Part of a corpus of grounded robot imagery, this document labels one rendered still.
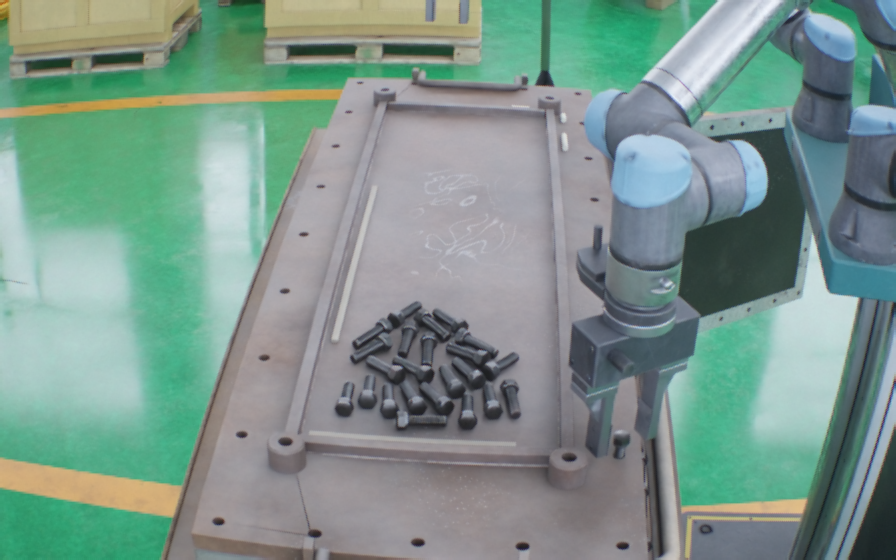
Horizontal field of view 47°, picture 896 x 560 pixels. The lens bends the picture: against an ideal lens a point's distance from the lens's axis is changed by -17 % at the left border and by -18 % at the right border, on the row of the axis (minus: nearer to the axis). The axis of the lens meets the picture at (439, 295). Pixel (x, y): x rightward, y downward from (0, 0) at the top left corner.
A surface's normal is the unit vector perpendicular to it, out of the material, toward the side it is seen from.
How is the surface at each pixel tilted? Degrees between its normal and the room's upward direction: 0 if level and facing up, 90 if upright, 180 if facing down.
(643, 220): 90
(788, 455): 0
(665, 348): 90
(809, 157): 0
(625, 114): 40
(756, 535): 0
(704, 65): 55
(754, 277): 90
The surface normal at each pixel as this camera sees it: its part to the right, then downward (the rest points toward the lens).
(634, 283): -0.43, 0.44
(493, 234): 0.02, -0.86
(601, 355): 0.44, 0.46
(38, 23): -0.10, 0.50
